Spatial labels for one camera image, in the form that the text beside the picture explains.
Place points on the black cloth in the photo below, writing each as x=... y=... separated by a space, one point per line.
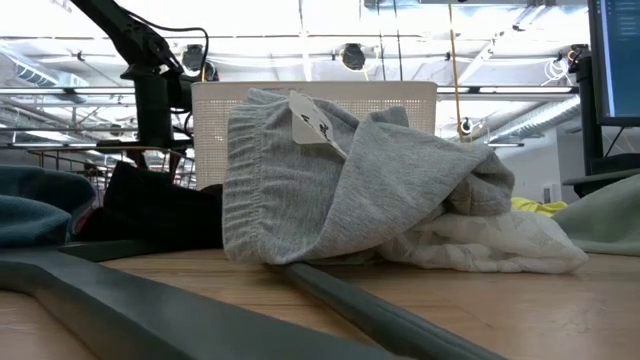
x=150 y=210

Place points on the white cloth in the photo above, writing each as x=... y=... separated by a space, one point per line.
x=490 y=242

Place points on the blue knitted cloth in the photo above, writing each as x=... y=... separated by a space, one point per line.
x=35 y=210

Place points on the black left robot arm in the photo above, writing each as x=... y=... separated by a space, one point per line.
x=142 y=50

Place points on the grey sweat cloth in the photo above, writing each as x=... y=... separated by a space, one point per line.
x=310 y=200

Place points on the white paper tag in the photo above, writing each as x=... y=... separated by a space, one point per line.
x=310 y=125

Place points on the white plastic laundry basket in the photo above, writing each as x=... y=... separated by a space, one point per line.
x=400 y=102

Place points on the yellow cloth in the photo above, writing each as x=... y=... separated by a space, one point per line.
x=537 y=206

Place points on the pale green cloth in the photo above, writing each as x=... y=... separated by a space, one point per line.
x=605 y=220

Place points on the computer monitor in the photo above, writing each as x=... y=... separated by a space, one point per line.
x=620 y=60

